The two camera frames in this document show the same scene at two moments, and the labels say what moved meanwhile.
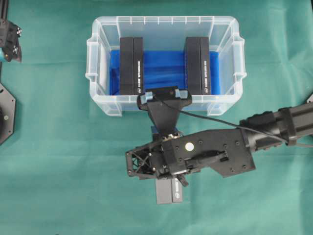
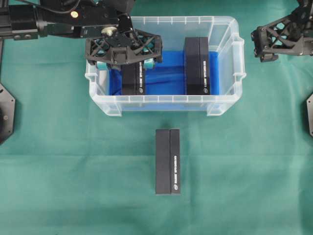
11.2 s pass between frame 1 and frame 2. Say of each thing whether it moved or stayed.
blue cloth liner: stayed
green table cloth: stayed
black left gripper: moved
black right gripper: moved
